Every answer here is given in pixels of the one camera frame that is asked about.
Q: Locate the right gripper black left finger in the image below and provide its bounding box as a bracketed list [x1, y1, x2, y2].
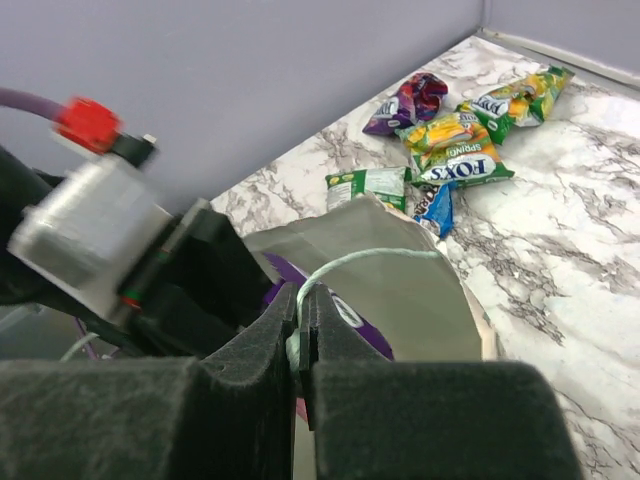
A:
[1, 284, 297, 479]

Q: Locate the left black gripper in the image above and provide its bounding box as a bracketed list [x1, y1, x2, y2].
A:
[124, 199, 275, 358]

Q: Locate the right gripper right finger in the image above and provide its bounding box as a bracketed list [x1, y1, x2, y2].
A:
[305, 285, 584, 480]

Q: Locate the purple berry candy bag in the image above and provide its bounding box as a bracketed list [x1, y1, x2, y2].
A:
[262, 252, 396, 362]

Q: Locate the green paper gift bag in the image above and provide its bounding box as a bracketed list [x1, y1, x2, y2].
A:
[241, 195, 496, 361]

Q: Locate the green white snack packet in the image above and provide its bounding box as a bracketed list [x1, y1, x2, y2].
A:
[325, 166, 411, 213]

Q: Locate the blue Oreo packet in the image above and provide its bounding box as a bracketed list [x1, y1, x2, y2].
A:
[411, 184, 455, 239]

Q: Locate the purple Fox's candy bag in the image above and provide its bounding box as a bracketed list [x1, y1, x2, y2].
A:
[362, 72, 448, 136]

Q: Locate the green yellow Fox's candy bag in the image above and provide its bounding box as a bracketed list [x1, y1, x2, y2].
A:
[456, 66, 574, 145]

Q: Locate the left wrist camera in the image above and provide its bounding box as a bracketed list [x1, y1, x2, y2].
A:
[1, 89, 171, 324]

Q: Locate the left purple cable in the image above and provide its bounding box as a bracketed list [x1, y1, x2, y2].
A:
[0, 85, 64, 121]

